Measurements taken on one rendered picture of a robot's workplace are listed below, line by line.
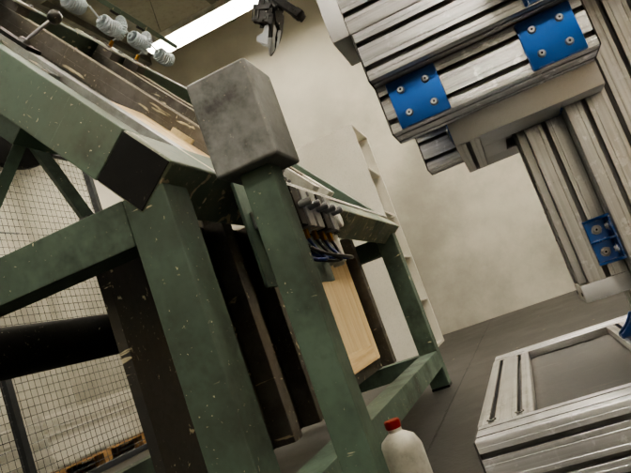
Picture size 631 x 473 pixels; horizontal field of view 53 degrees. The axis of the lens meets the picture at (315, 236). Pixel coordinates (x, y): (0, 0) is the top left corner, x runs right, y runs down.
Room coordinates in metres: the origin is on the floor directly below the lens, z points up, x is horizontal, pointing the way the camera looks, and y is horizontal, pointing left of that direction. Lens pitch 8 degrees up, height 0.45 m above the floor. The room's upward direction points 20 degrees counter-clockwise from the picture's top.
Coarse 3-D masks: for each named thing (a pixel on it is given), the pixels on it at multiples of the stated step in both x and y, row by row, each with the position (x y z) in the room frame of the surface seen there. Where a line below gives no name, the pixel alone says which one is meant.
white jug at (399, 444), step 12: (396, 420) 1.52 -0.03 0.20; (396, 432) 1.52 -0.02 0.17; (408, 432) 1.52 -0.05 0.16; (384, 444) 1.51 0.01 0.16; (396, 444) 1.49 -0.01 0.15; (408, 444) 1.49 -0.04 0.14; (420, 444) 1.51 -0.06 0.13; (384, 456) 1.51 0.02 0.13; (396, 456) 1.49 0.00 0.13; (408, 456) 1.48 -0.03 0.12; (420, 456) 1.50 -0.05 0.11; (396, 468) 1.49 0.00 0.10; (408, 468) 1.48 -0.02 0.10; (420, 468) 1.49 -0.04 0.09
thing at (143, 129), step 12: (0, 36) 1.44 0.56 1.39; (12, 48) 1.44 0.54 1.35; (36, 60) 1.42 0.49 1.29; (60, 72) 1.41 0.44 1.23; (72, 84) 1.40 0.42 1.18; (84, 84) 1.43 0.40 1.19; (84, 96) 1.39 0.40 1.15; (96, 96) 1.39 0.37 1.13; (108, 108) 1.38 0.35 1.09; (120, 108) 1.41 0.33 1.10; (120, 120) 1.37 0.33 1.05; (132, 120) 1.37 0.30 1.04; (144, 132) 1.36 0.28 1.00; (156, 132) 1.37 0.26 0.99; (168, 144) 1.35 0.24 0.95
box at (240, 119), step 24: (216, 72) 1.04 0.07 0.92; (240, 72) 1.03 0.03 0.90; (192, 96) 1.05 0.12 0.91; (216, 96) 1.04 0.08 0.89; (240, 96) 1.03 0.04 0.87; (264, 96) 1.06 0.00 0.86; (216, 120) 1.05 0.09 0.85; (240, 120) 1.03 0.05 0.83; (264, 120) 1.02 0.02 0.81; (216, 144) 1.05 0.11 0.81; (240, 144) 1.04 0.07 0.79; (264, 144) 1.03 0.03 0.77; (288, 144) 1.10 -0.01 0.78; (216, 168) 1.05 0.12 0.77; (240, 168) 1.05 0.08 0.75
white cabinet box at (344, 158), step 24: (312, 144) 5.44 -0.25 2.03; (336, 144) 5.39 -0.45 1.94; (360, 144) 5.92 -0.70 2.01; (312, 168) 5.47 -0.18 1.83; (336, 168) 5.41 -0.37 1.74; (360, 168) 5.36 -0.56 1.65; (360, 192) 5.38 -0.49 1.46; (384, 192) 5.91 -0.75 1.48; (360, 240) 5.42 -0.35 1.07; (384, 264) 5.38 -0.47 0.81; (408, 264) 5.91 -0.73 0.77; (384, 288) 5.40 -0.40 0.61; (384, 312) 5.42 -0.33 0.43; (432, 312) 5.90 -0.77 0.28; (408, 336) 5.39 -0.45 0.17
